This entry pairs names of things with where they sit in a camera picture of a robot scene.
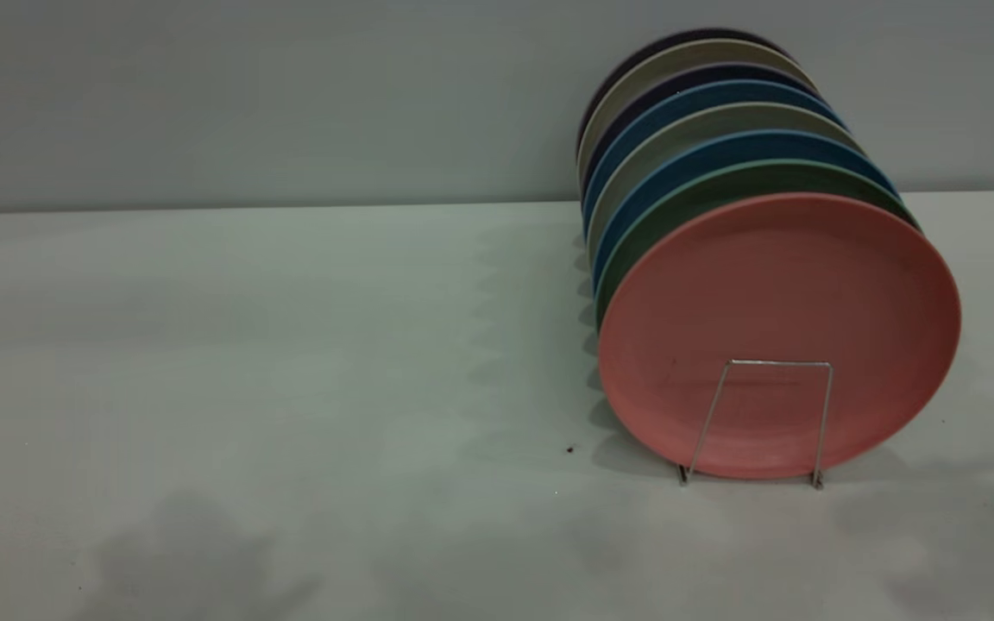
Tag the purple plastic plate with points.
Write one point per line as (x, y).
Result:
(661, 41)
(695, 74)

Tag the green plastic plate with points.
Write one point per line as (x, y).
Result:
(721, 181)

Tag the pink plastic plate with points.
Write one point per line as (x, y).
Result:
(773, 293)

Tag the beige plastic plate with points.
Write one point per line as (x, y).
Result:
(687, 53)
(704, 121)

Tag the blue plastic plate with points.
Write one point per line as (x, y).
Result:
(721, 147)
(704, 93)

